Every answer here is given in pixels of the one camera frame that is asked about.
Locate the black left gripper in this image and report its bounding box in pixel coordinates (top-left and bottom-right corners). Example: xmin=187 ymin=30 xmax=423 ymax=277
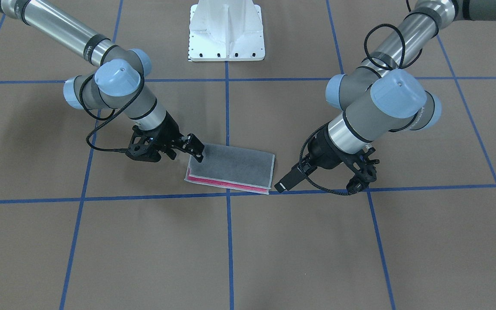
xmin=274 ymin=126 xmax=347 ymax=193

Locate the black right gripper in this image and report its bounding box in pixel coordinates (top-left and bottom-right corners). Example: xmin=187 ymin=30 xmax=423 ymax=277
xmin=143 ymin=112 xmax=205 ymax=163

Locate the pink and grey towel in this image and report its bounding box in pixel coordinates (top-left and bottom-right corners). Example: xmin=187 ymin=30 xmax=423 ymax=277
xmin=185 ymin=143 xmax=275 ymax=195

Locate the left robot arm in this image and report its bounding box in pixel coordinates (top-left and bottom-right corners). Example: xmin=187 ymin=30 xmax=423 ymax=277
xmin=274 ymin=0 xmax=496 ymax=195

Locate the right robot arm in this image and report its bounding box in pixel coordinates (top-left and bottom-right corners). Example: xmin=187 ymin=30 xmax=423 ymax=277
xmin=0 ymin=0 xmax=204 ymax=162

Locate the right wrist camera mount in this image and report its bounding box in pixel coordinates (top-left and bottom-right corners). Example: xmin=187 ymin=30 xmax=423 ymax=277
xmin=126 ymin=125 xmax=161 ymax=163

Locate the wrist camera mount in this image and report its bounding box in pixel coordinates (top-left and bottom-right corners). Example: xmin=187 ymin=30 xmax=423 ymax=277
xmin=339 ymin=145 xmax=380 ymax=195
xmin=126 ymin=125 xmax=161 ymax=163

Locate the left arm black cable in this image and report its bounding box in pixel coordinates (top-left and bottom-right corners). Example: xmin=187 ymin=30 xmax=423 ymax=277
xmin=298 ymin=24 xmax=424 ymax=196

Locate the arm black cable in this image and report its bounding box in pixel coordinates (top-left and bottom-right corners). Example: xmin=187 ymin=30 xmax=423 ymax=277
xmin=79 ymin=73 xmax=145 ymax=153
xmin=298 ymin=24 xmax=424 ymax=196

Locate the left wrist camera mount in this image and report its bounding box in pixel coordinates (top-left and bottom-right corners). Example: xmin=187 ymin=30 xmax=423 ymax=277
xmin=339 ymin=145 xmax=380 ymax=195

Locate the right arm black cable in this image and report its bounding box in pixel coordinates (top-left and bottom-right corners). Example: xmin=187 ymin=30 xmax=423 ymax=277
xmin=79 ymin=73 xmax=145 ymax=153

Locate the white central pedestal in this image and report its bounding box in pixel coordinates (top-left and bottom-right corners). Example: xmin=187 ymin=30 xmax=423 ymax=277
xmin=188 ymin=0 xmax=266 ymax=62

